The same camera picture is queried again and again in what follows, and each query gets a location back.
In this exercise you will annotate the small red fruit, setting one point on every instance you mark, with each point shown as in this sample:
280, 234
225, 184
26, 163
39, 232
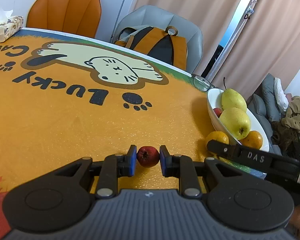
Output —
148, 157
217, 111

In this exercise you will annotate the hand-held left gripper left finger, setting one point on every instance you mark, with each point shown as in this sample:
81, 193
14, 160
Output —
132, 160

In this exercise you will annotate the orange and black backpack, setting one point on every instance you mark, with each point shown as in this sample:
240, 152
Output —
162, 47

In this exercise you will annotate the patterned tissue pack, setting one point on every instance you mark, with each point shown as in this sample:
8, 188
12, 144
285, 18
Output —
7, 28

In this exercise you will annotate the mandarin orange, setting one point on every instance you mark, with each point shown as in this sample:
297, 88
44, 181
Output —
217, 137
253, 140

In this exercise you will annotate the eyeglasses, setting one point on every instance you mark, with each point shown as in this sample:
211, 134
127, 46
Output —
202, 85

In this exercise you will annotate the yellow-green pear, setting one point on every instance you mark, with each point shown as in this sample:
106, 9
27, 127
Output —
233, 100
233, 121

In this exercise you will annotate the olive garment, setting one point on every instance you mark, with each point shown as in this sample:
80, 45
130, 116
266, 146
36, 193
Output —
297, 115

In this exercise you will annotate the cat printed table mat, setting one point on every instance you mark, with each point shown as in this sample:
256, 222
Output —
65, 120

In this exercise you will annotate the orange chair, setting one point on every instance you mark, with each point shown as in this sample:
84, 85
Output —
65, 10

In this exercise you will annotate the beige curtain panel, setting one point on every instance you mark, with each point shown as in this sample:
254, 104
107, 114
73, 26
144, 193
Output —
272, 42
190, 5

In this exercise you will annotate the white pillow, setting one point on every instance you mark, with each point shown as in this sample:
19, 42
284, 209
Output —
281, 95

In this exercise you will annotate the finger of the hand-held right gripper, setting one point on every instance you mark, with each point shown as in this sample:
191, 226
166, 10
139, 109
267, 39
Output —
222, 149

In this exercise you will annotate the white bowl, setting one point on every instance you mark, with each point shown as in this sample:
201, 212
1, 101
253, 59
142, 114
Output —
215, 98

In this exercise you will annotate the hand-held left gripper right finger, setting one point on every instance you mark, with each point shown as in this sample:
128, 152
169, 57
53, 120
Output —
165, 161

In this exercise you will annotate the grey chair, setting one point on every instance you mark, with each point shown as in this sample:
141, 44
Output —
160, 17

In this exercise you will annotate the grey sofa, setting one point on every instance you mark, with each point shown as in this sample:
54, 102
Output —
267, 90

